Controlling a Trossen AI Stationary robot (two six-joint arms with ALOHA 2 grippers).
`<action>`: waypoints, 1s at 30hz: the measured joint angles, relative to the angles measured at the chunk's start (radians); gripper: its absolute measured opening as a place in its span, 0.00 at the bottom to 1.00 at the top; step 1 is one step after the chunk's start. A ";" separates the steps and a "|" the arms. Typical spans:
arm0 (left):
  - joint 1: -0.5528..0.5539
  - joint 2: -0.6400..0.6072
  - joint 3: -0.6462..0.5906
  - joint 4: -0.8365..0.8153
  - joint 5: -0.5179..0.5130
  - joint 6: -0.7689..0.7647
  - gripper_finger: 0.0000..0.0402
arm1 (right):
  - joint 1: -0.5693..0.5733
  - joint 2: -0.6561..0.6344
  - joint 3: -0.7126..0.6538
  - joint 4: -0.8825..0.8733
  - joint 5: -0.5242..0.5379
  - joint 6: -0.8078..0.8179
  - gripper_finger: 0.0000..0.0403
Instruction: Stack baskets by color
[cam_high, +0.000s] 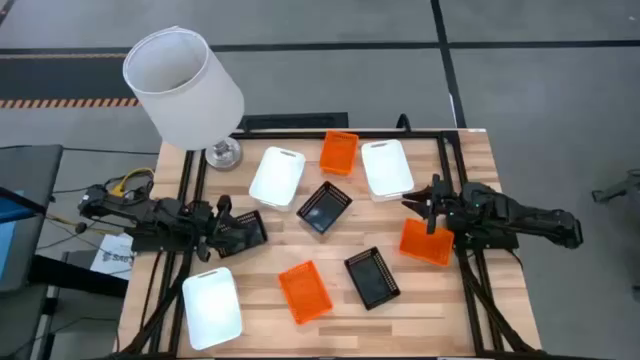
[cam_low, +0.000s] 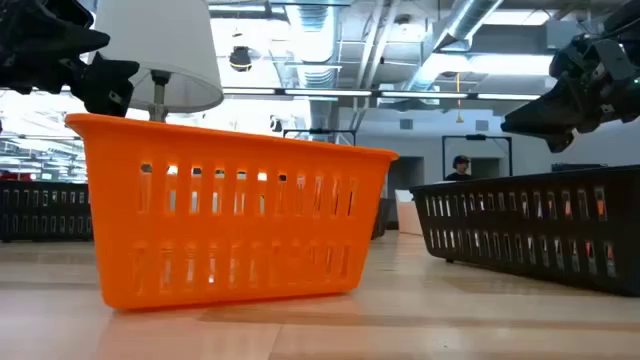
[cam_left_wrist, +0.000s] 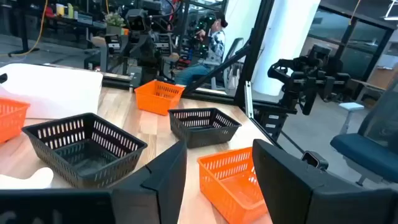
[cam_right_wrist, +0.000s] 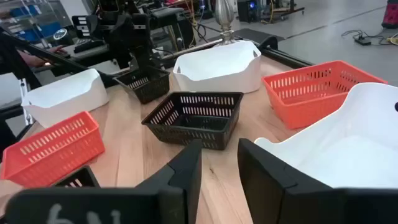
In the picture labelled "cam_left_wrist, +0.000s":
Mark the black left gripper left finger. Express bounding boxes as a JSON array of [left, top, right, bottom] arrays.
[[111, 139, 188, 224]]

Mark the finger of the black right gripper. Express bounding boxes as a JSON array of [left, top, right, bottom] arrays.
[[322, 89, 336, 102], [302, 88, 318, 116]]

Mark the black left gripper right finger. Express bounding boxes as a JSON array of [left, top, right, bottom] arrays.
[[252, 139, 398, 224]]

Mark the orange slotted plastic basket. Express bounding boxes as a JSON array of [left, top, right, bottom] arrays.
[[197, 146, 270, 224], [0, 98, 30, 144], [134, 80, 185, 116]]

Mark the black slotted plastic basket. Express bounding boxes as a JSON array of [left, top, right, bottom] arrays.
[[22, 112, 149, 189], [167, 107, 243, 149]]

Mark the white stool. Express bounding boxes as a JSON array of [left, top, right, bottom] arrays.
[[338, 101, 365, 135]]

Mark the blue seat office chair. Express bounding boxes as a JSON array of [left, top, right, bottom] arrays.
[[329, 77, 398, 187]]

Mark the grey office chair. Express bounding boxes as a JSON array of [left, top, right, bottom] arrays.
[[211, 37, 245, 94]]

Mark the person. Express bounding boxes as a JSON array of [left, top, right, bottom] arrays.
[[174, 11, 229, 86]]

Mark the white rectangular tray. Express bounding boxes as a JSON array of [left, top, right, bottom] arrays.
[[0, 63, 104, 119]]

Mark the green potted plant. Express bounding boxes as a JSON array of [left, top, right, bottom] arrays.
[[104, 12, 126, 35]]

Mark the black background desk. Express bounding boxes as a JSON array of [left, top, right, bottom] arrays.
[[43, 0, 107, 47]]

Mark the black stand pole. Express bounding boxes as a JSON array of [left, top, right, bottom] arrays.
[[7, 0, 40, 58]]

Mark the yellow cable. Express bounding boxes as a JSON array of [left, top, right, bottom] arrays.
[[0, 0, 49, 58]]

